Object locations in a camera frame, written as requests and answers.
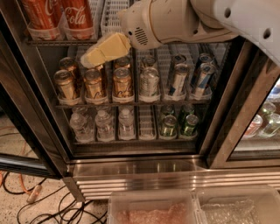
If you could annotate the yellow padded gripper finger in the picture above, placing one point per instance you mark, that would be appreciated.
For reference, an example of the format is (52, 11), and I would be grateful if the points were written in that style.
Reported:
(111, 46)

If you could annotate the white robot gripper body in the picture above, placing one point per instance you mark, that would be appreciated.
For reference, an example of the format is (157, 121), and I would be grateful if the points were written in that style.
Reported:
(136, 21)

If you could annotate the red coca-cola can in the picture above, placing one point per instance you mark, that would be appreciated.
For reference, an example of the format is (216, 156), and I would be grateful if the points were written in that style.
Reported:
(79, 19)
(45, 17)

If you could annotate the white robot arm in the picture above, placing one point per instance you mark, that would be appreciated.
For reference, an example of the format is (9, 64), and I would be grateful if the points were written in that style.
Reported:
(258, 21)

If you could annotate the gold can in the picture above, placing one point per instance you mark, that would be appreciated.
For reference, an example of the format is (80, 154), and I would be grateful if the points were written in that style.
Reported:
(101, 69)
(122, 62)
(66, 85)
(122, 82)
(94, 84)
(72, 66)

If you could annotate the white empty shelf tray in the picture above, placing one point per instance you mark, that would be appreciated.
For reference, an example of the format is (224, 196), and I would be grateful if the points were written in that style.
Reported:
(109, 19)

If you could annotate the back silver can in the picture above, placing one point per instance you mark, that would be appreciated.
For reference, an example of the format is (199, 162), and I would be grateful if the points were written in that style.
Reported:
(148, 61)

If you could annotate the front silver green can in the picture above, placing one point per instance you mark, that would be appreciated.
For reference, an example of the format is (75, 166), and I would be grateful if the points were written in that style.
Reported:
(149, 82)

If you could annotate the back slim dark can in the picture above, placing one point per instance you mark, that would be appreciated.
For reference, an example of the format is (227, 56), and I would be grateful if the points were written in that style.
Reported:
(175, 59)

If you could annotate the back left gold can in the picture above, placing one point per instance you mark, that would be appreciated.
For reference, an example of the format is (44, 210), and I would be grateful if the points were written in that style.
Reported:
(72, 66)

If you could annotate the front left gold can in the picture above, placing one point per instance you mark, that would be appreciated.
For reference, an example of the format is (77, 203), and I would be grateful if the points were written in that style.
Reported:
(66, 85)

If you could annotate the back right slim blue can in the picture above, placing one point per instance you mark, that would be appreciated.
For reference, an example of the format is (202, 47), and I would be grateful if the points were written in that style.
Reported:
(203, 58)

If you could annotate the slim blue can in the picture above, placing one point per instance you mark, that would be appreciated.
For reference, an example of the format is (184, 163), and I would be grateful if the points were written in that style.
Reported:
(202, 77)
(203, 58)

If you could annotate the front slim silver-blue can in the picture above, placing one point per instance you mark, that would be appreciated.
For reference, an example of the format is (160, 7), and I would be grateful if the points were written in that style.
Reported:
(178, 79)

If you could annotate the back left green can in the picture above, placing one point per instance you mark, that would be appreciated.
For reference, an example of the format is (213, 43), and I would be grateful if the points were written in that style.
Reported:
(167, 112)

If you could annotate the front right slim blue can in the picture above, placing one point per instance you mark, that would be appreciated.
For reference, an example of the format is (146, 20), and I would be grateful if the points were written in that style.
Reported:
(202, 77)

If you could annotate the back right green can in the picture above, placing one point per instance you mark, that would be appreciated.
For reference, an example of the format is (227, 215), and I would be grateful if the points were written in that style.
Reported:
(185, 110)

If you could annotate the front left green can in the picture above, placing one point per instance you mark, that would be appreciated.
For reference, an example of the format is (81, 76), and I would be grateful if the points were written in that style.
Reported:
(168, 126)

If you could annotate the stainless steel fridge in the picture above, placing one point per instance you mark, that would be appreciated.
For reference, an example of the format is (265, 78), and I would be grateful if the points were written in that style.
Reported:
(221, 152)

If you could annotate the front right green can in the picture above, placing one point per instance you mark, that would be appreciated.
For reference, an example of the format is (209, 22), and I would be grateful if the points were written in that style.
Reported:
(189, 125)

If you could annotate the open fridge glass door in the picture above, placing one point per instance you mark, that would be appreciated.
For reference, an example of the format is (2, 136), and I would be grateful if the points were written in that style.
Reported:
(28, 99)

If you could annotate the right water bottle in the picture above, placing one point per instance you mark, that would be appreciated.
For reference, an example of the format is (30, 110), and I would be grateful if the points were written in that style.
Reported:
(126, 125)

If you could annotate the water bottle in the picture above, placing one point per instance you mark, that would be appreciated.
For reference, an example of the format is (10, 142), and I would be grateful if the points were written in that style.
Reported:
(84, 132)
(104, 124)
(126, 125)

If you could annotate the middle water bottle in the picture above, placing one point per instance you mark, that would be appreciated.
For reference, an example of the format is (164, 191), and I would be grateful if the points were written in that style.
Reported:
(104, 124)

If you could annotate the left water bottle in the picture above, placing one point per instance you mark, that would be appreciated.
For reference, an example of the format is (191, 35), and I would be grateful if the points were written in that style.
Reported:
(84, 132)

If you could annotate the bottle behind right door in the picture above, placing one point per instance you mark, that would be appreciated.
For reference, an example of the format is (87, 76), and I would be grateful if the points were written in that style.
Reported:
(272, 126)

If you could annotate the left clear plastic bin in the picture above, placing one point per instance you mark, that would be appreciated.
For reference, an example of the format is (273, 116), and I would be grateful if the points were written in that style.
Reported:
(175, 206)

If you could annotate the clear plastic bin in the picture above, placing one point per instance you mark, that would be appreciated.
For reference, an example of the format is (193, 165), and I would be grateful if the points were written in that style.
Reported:
(175, 206)
(239, 205)

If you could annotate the right clear plastic bin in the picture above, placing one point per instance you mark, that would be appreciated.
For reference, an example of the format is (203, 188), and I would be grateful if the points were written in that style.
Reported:
(239, 205)

